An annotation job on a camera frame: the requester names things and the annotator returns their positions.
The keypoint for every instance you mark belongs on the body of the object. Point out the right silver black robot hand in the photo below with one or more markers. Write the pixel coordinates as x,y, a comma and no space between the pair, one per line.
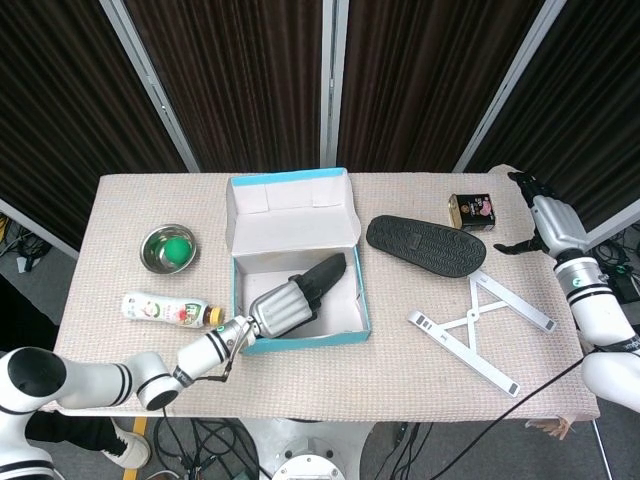
557,225

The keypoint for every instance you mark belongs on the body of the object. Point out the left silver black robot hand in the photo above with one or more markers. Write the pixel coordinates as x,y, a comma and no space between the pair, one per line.
280,310

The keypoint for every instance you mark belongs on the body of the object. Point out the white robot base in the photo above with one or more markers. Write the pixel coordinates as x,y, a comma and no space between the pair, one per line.
310,462

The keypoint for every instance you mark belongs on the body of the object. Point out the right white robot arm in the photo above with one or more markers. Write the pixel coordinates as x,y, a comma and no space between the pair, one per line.
595,305

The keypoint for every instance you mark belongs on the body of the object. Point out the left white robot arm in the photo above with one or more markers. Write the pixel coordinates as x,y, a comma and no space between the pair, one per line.
200,355

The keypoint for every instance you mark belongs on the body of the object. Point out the light blue shoe box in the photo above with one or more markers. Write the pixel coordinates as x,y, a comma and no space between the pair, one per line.
295,220

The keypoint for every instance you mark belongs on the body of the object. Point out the black luncheon meat can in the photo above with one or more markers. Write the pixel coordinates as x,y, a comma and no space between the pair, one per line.
475,212

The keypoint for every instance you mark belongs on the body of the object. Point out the beige woven tablecloth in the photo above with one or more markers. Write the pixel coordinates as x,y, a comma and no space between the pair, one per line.
325,385

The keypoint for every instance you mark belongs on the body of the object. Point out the black power strip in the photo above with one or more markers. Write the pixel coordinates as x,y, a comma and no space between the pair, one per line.
627,285

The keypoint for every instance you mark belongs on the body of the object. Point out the green ball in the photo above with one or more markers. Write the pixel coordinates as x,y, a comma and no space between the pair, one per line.
178,251

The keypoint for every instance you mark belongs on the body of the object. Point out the dark brown corrugated panel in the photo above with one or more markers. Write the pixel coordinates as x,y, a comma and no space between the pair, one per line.
240,75
65,100
425,75
590,110

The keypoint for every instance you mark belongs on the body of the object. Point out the yellow capped drink bottle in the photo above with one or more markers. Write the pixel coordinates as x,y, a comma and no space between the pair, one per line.
160,310

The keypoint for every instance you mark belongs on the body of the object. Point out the white folding laptop stand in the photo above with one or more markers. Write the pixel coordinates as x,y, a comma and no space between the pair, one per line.
470,315

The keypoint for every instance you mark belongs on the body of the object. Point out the stainless steel bowl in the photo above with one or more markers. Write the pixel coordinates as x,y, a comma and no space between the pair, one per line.
152,252

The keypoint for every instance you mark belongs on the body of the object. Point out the yellow floor tape strip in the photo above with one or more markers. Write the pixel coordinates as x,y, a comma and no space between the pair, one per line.
136,425

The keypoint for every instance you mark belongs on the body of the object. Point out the brown paper scrap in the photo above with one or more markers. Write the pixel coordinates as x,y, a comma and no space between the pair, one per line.
550,426

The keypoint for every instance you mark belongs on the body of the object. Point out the white sneaker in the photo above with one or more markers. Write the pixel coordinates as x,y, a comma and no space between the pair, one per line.
130,445

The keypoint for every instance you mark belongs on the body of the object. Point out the black trouser leg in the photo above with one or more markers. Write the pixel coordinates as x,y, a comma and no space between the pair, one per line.
70,430

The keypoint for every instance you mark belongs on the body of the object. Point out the grey aluminium partition post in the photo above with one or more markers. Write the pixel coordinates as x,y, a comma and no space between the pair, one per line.
332,75
615,225
510,80
145,75
40,227

